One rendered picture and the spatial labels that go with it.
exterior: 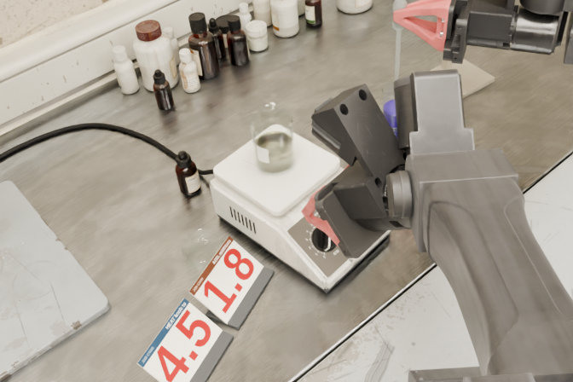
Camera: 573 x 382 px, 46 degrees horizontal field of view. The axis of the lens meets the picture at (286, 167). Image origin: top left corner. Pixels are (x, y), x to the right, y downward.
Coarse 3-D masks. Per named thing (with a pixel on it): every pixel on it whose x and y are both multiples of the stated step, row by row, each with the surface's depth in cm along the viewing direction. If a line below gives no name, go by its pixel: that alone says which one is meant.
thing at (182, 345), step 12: (192, 312) 77; (180, 324) 75; (192, 324) 76; (204, 324) 77; (168, 336) 74; (180, 336) 75; (192, 336) 76; (204, 336) 76; (168, 348) 74; (180, 348) 74; (192, 348) 75; (204, 348) 76; (156, 360) 72; (168, 360) 73; (180, 360) 74; (192, 360) 74; (156, 372) 72; (168, 372) 73; (180, 372) 73
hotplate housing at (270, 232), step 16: (336, 176) 85; (224, 192) 85; (224, 208) 87; (240, 208) 84; (256, 208) 82; (240, 224) 86; (256, 224) 83; (272, 224) 81; (288, 224) 80; (256, 240) 86; (272, 240) 82; (288, 240) 80; (288, 256) 81; (304, 256) 79; (304, 272) 81; (320, 272) 79; (336, 272) 80; (320, 288) 81
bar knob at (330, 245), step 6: (312, 234) 80; (318, 234) 80; (324, 234) 80; (312, 240) 80; (318, 240) 80; (324, 240) 79; (330, 240) 79; (318, 246) 80; (324, 246) 79; (330, 246) 79
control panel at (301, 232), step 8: (296, 224) 80; (304, 224) 81; (288, 232) 80; (296, 232) 80; (304, 232) 80; (312, 232) 81; (296, 240) 80; (304, 240) 80; (304, 248) 79; (312, 248) 80; (336, 248) 81; (312, 256) 79; (320, 256) 80; (328, 256) 80; (336, 256) 80; (320, 264) 79; (328, 264) 80; (336, 264) 80; (328, 272) 79
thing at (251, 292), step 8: (240, 248) 83; (256, 272) 83; (264, 272) 83; (272, 272) 83; (256, 280) 83; (264, 280) 82; (248, 288) 82; (256, 288) 82; (240, 296) 81; (248, 296) 81; (256, 296) 81; (208, 304) 78; (240, 304) 80; (248, 304) 80; (208, 312) 80; (216, 312) 78; (232, 312) 79; (240, 312) 79; (248, 312) 79; (216, 320) 79; (224, 320) 78; (232, 320) 79; (240, 320) 79
